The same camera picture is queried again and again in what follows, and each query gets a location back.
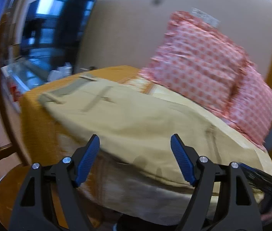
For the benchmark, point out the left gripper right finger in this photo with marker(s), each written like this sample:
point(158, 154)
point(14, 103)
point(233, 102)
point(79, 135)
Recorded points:
point(236, 206)

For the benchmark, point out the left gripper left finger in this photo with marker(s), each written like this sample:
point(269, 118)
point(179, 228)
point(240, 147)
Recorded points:
point(34, 207)

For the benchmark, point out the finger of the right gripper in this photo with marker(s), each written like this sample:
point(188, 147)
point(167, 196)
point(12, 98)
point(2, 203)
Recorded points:
point(257, 179)

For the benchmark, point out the beige khaki pants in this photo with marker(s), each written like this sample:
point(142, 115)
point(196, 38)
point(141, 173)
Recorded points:
point(136, 128)

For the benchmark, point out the right polka dot pillow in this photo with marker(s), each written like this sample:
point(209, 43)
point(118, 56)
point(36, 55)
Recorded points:
point(249, 108)

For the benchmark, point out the polka dot pillow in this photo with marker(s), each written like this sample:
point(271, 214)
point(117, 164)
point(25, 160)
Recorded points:
point(198, 62)
point(249, 108)

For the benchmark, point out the cream and orange bedspread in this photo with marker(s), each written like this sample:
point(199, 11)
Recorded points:
point(112, 183)

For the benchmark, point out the left polka dot pillow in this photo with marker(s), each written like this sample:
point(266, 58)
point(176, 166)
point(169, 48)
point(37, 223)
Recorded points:
point(198, 62)

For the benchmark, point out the glass top side table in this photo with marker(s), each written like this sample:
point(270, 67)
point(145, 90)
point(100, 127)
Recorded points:
point(17, 79)

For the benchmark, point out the black television screen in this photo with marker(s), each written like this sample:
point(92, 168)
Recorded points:
point(53, 31)

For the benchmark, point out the white wall switch plate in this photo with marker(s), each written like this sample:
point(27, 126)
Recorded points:
point(205, 17)

